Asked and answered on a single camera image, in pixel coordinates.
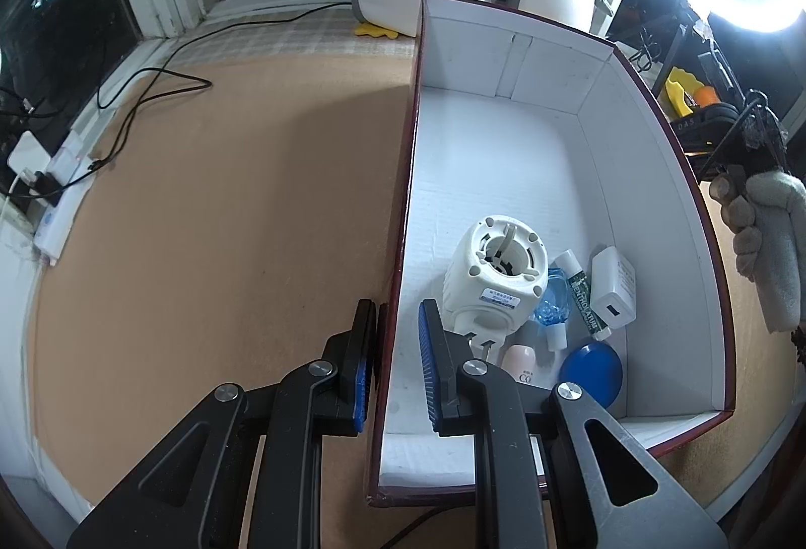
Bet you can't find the checkered cloth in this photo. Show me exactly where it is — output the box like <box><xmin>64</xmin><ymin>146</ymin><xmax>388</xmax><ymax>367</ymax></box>
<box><xmin>167</xmin><ymin>1</ymin><xmax>420</xmax><ymax>65</ymax></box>

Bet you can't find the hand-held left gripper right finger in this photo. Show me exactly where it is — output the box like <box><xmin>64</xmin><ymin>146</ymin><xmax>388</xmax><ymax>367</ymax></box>
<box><xmin>417</xmin><ymin>299</ymin><xmax>731</xmax><ymax>549</ymax></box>

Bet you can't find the person's right forearm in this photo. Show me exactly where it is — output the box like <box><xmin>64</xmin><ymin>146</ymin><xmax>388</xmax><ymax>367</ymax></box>
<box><xmin>746</xmin><ymin>171</ymin><xmax>806</xmax><ymax>332</ymax></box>

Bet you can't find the black plug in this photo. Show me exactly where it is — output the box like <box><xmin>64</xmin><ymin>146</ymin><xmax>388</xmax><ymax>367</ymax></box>
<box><xmin>30</xmin><ymin>173</ymin><xmax>65</xmax><ymax>208</ymax></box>

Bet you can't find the white lip balm tube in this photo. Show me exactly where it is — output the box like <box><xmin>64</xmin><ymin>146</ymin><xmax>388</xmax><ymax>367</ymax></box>
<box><xmin>552</xmin><ymin>248</ymin><xmax>613</xmax><ymax>341</ymax></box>

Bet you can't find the tangle of black cables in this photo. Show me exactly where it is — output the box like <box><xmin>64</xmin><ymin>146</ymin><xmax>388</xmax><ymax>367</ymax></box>
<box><xmin>628</xmin><ymin>23</ymin><xmax>665</xmax><ymax>75</ymax></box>

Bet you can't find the red cardboard box white inside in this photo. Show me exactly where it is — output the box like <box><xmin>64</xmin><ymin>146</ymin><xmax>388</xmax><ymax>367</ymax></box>
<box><xmin>364</xmin><ymin>0</ymin><xmax>737</xmax><ymax>509</ymax></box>

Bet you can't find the pink tube grey cap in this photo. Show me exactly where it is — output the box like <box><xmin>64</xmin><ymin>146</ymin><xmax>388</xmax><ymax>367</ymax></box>
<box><xmin>502</xmin><ymin>343</ymin><xmax>544</xmax><ymax>386</ymax></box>

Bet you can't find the white plugged charger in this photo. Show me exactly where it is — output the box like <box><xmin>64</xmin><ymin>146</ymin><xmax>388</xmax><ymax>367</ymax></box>
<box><xmin>8</xmin><ymin>130</ymin><xmax>48</xmax><ymax>175</ymax></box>

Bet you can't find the long black cable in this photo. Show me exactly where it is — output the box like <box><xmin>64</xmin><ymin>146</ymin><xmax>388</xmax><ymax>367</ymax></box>
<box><xmin>97</xmin><ymin>1</ymin><xmax>354</xmax><ymax>172</ymax></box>

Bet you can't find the white plug-in device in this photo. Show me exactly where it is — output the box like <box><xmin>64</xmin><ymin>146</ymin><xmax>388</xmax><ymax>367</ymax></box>
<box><xmin>441</xmin><ymin>215</ymin><xmax>554</xmax><ymax>358</ymax></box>

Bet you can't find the person's right hand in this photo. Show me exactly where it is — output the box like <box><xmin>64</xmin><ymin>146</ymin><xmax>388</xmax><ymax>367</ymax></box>
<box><xmin>710</xmin><ymin>174</ymin><xmax>766</xmax><ymax>273</ymax></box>

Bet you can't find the blue round case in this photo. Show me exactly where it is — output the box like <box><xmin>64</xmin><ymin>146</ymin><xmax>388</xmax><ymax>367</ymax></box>
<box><xmin>559</xmin><ymin>340</ymin><xmax>624</xmax><ymax>408</ymax></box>

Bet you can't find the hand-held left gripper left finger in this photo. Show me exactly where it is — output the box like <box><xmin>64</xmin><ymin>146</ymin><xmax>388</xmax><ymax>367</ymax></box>
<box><xmin>66</xmin><ymin>299</ymin><xmax>391</xmax><ymax>549</ymax></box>

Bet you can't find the white usb charger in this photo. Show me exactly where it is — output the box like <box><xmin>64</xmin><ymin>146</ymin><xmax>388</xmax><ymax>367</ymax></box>
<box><xmin>588</xmin><ymin>247</ymin><xmax>637</xmax><ymax>329</ymax></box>

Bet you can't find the yellow bowl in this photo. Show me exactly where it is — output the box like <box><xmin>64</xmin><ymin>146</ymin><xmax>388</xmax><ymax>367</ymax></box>
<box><xmin>664</xmin><ymin>67</ymin><xmax>703</xmax><ymax>118</ymax></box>

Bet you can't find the clear blue small bottle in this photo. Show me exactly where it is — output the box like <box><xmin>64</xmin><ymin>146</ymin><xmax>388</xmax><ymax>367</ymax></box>
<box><xmin>534</xmin><ymin>267</ymin><xmax>571</xmax><ymax>350</ymax></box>

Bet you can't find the white power strip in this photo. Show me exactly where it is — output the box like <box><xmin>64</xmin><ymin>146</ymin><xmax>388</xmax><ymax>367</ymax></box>
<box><xmin>34</xmin><ymin>127</ymin><xmax>102</xmax><ymax>266</ymax></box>

